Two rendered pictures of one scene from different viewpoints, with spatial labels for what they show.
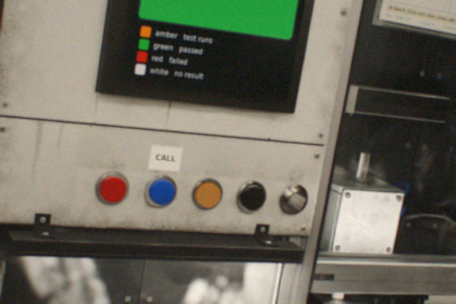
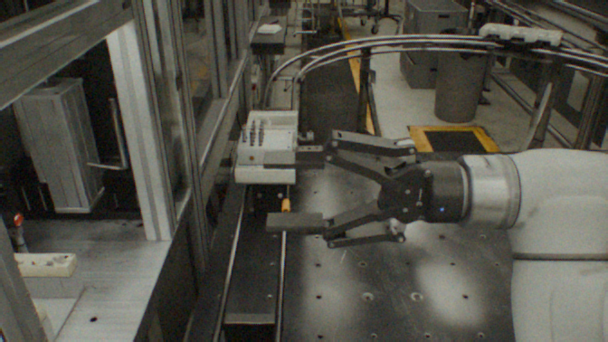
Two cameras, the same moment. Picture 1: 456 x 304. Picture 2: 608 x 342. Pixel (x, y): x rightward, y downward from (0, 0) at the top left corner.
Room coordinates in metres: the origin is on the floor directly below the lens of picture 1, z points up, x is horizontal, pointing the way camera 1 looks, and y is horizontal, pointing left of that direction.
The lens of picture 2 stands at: (0.80, 0.04, 1.43)
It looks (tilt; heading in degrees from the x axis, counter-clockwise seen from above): 29 degrees down; 295
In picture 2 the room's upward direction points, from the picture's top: straight up
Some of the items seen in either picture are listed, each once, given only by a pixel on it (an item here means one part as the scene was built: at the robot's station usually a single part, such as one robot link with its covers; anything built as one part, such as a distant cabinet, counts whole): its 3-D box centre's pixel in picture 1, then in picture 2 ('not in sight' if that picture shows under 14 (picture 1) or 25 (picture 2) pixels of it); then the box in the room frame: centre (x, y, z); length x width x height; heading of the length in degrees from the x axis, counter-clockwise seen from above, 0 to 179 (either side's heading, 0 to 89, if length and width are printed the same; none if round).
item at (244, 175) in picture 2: not in sight; (270, 150); (1.38, -0.97, 0.84); 0.36 x 0.14 x 0.10; 115
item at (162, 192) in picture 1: (160, 191); not in sight; (1.03, 0.07, 1.42); 0.03 x 0.02 x 0.03; 115
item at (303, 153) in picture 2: not in sight; (317, 146); (1.00, -0.41, 1.19); 0.05 x 0.01 x 0.03; 25
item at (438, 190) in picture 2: not in sight; (418, 192); (0.89, -0.46, 1.12); 0.09 x 0.07 x 0.08; 25
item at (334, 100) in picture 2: not in sight; (327, 52); (2.77, -4.74, 0.01); 5.85 x 0.59 x 0.01; 115
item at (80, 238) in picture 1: (163, 239); not in sight; (1.02, 0.06, 1.37); 0.36 x 0.04 x 0.04; 115
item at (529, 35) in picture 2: not in sight; (518, 39); (0.85, -2.56, 0.84); 0.37 x 0.14 x 0.10; 173
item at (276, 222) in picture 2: not in sight; (295, 222); (1.02, -0.40, 1.08); 0.07 x 0.03 x 0.01; 25
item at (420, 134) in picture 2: not in sight; (463, 157); (1.04, -2.83, 0.01); 1.00 x 0.55 x 0.01; 115
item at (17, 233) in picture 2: not in sight; (18, 243); (1.46, -0.31, 0.96); 0.03 x 0.03 x 0.12; 25
